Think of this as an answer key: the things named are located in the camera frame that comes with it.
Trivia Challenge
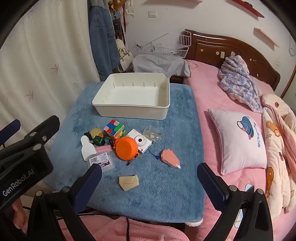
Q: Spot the red wall shelf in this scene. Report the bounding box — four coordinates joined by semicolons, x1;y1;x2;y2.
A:
232;0;265;18

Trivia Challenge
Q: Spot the dark wooden headboard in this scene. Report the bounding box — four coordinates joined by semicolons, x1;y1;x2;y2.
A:
184;29;281;92

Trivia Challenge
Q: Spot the labelled clear plastic case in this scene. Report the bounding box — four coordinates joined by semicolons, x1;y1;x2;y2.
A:
88;153;115;172

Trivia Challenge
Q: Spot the pink correction tape dispenser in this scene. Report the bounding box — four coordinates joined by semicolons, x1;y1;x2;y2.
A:
161;149;181;169

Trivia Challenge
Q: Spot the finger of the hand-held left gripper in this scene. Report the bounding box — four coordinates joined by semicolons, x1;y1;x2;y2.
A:
0;119;21;145
0;115;60;161

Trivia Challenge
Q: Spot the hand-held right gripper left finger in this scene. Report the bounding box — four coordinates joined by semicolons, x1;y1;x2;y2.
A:
26;163;102;241

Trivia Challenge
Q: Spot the pink bed sheet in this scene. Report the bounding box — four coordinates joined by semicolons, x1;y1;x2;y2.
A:
183;59;296;241

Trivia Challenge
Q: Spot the grey cloth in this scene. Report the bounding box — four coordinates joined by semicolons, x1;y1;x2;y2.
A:
133;54;191;78

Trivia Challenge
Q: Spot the blue plush mat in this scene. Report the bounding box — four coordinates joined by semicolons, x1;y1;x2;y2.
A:
44;81;206;226

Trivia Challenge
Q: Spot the pink wall shelf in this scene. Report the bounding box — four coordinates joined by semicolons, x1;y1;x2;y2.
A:
254;27;279;48

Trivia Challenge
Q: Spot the small clear plastic box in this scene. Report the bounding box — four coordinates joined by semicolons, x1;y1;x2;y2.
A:
143;126;164;143

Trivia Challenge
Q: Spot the white instant camera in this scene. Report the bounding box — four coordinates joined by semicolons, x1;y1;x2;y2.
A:
125;128;153;154

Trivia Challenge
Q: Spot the wooden coat rack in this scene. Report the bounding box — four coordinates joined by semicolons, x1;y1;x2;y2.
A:
107;0;130;14

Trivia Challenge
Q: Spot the white plastic storage bin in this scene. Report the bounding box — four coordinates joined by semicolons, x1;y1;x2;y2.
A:
92;73;171;120

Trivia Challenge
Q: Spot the cream cartoon quilt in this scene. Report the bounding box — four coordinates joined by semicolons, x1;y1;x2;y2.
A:
261;93;296;219

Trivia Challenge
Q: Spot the multicoloured puzzle cube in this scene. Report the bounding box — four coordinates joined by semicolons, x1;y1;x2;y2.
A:
103;119;126;139

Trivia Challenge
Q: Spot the pink printed pillow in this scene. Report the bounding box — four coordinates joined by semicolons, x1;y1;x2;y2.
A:
208;108;267;176

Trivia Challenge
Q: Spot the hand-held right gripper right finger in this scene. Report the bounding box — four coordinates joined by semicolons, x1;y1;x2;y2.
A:
196;162;274;241

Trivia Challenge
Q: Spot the white wire basket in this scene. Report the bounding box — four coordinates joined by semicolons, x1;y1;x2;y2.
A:
134;32;192;59

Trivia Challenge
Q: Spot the person's left hand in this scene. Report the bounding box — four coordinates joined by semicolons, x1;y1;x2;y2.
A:
11;199;29;232

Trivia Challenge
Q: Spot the white handbag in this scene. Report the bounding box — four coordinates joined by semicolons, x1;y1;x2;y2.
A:
115;38;134;72

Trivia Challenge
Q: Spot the orange round container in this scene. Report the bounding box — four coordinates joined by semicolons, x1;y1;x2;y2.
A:
115;136;139;161

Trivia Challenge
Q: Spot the blue denim jacket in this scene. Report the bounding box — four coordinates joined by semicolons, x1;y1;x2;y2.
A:
88;5;121;81

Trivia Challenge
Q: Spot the white patterned curtain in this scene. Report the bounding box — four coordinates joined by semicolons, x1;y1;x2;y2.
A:
0;0;103;151

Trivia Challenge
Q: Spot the pink fleece garment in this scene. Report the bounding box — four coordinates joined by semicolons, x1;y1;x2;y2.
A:
61;217;192;241

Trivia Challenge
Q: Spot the purple floral blanket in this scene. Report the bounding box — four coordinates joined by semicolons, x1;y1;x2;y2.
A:
218;56;264;113

